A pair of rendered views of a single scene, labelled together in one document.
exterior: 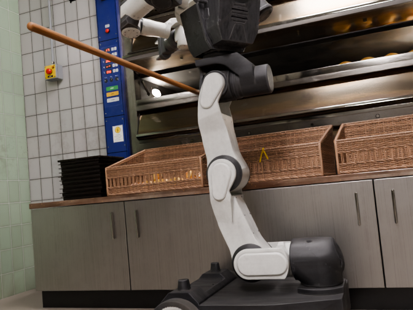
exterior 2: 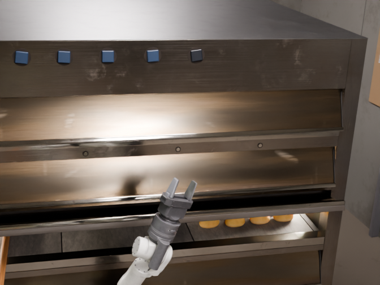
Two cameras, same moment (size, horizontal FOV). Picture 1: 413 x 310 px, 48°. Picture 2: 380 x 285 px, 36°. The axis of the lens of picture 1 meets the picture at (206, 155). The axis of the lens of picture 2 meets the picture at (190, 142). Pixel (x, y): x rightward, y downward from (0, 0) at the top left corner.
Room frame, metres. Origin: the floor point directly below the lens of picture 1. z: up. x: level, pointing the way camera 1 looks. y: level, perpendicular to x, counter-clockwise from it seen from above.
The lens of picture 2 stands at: (0.74, 0.62, 2.52)
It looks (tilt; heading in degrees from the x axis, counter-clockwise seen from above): 21 degrees down; 325
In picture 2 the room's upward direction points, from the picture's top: 2 degrees clockwise
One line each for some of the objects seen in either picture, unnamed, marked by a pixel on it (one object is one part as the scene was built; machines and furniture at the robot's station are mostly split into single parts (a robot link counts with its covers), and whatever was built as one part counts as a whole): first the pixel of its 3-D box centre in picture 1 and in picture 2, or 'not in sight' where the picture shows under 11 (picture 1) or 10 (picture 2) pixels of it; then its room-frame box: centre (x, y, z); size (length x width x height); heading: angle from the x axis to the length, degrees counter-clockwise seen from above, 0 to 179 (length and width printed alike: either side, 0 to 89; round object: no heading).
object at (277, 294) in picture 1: (260, 283); not in sight; (1.83, -0.16, 0.19); 0.64 x 0.52 x 0.33; 70
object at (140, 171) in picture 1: (170, 165); not in sight; (2.61, 0.21, 0.72); 0.56 x 0.49 x 0.28; 70
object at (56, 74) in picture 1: (53, 72); not in sight; (3.16, 0.99, 1.46); 0.10 x 0.07 x 0.10; 69
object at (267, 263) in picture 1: (266, 259); not in sight; (1.82, -0.19, 0.28); 0.21 x 0.20 x 0.13; 70
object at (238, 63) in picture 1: (235, 76); not in sight; (1.84, -0.14, 1.00); 0.28 x 0.13 x 0.18; 70
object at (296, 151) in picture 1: (274, 154); not in sight; (2.40, -0.35, 0.72); 0.56 x 0.49 x 0.28; 67
